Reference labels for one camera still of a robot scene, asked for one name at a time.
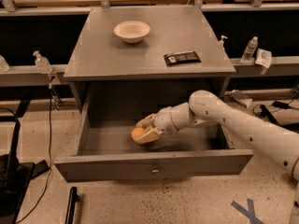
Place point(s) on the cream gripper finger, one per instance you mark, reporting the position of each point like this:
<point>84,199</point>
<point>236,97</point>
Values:
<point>149,135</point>
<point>146,122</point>

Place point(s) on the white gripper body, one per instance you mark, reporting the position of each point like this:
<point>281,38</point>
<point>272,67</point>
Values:
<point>163,121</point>

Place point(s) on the orange fruit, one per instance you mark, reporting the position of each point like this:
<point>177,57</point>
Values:
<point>137,132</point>

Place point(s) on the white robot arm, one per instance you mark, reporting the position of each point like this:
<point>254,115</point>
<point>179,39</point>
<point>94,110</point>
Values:
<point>278,144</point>

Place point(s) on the brass drawer knob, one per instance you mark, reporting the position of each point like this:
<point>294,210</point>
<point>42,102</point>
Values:
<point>155,170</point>

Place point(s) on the open grey top drawer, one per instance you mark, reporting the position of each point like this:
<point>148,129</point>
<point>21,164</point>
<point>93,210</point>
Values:
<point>105,150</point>

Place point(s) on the grey wooden cabinet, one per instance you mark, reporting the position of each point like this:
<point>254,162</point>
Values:
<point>100,55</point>

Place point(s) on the black snack bar packet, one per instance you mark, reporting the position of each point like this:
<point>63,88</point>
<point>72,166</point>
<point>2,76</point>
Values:
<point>181,58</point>

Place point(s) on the grey box on floor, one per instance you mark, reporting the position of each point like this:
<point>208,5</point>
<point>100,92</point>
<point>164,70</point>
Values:
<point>241,98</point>

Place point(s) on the white ceramic bowl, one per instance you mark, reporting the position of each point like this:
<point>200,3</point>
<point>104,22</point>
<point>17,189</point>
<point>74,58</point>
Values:
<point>132,31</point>

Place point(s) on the small pump bottle behind cabinet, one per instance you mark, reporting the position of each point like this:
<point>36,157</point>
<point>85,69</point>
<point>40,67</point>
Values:
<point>222,41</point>

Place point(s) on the black bar on floor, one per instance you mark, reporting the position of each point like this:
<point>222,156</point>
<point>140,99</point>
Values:
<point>73,198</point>

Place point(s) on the clear plastic water bottle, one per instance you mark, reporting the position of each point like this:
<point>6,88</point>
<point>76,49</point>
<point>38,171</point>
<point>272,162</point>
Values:
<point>249,50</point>

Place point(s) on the white wipes packet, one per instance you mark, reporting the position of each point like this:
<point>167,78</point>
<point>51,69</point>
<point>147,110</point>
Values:
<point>263,58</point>

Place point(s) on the black power adapter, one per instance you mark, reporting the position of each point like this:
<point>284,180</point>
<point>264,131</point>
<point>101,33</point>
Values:
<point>281,105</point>

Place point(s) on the clear pump sanitizer bottle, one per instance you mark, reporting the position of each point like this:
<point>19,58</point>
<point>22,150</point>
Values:
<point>42,63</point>

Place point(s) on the black stand base left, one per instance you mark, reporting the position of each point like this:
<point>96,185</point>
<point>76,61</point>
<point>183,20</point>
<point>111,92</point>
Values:
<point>15,177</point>

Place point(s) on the clear bottle at left edge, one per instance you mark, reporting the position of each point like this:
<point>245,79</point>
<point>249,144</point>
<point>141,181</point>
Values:
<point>3,64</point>

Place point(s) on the grey metal shelf rail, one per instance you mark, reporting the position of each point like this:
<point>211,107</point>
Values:
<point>285,66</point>

